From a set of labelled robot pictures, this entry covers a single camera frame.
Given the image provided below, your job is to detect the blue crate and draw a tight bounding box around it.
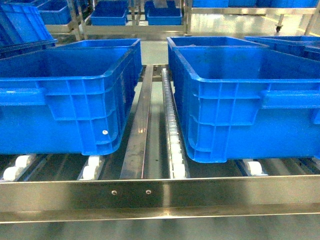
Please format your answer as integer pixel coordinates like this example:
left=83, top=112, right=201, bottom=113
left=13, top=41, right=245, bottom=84
left=172, top=46, right=320, bottom=163
left=244, top=35, right=320, bottom=61
left=0, top=48, right=136, bottom=156

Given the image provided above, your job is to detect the blue crate front right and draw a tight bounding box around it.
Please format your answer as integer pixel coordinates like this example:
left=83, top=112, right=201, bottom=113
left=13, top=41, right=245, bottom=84
left=172, top=46, right=320, bottom=163

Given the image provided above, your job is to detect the far small blue bin right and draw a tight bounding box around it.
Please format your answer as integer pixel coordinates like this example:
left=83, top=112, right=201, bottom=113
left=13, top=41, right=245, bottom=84
left=144, top=0, right=183, bottom=26

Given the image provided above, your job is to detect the right stainless steel shelf rack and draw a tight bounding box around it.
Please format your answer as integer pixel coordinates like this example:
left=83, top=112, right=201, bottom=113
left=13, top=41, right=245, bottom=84
left=0, top=65, right=320, bottom=223

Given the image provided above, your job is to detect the small blue bin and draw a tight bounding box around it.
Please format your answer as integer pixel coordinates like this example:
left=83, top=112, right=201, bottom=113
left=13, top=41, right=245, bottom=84
left=144, top=0, right=183, bottom=26
left=90, top=0, right=129, bottom=26

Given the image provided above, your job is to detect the blue crate far right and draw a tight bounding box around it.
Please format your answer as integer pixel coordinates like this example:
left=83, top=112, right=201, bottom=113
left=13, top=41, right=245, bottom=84
left=244, top=35, right=320, bottom=61

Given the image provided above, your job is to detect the far small blue bin left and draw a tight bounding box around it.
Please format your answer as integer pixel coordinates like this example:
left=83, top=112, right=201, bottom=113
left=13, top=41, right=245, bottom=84
left=90, top=0, right=129, bottom=26

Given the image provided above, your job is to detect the blue crate front left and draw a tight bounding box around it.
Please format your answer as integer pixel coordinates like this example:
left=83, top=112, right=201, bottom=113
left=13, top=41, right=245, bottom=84
left=0, top=48, right=136, bottom=156

